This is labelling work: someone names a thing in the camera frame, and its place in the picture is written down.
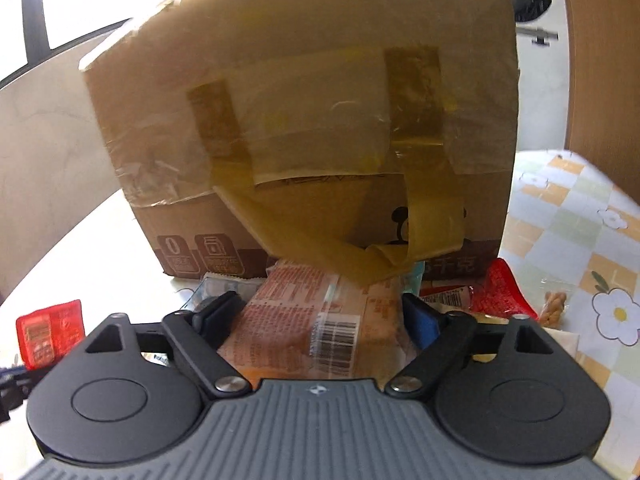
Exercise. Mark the black exercise bike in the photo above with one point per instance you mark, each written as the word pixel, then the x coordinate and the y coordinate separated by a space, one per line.
pixel 530 2

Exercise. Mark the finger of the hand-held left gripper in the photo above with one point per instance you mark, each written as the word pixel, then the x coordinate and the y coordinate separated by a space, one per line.
pixel 12 390

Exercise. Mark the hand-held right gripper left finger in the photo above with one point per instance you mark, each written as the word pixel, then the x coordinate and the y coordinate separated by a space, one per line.
pixel 220 312

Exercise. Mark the brown cardboard box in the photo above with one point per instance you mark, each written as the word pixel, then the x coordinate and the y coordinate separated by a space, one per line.
pixel 300 85

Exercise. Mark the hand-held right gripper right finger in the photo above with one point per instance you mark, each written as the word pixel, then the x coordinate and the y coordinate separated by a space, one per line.
pixel 422 321

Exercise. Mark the floral checked tablecloth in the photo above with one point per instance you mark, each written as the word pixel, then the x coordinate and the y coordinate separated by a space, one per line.
pixel 575 220

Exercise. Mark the clear white snack packet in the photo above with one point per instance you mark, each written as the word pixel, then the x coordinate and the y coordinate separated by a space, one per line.
pixel 225 284

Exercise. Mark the teal snack packet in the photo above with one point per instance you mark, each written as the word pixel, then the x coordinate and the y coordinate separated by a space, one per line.
pixel 414 280

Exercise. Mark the red and white snack packet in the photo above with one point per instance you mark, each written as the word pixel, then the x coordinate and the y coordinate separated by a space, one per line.
pixel 445 294

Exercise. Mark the orange snack packet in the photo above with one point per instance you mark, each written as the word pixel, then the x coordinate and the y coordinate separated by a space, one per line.
pixel 300 320

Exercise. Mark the clear nut packet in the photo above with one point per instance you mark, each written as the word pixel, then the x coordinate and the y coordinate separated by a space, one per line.
pixel 555 306

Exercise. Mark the black window frame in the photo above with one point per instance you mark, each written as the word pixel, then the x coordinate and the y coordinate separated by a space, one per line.
pixel 34 10

